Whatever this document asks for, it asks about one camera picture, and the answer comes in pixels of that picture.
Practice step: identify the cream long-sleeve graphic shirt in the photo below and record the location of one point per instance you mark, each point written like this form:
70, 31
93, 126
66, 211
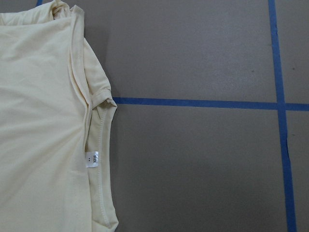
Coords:
56, 111

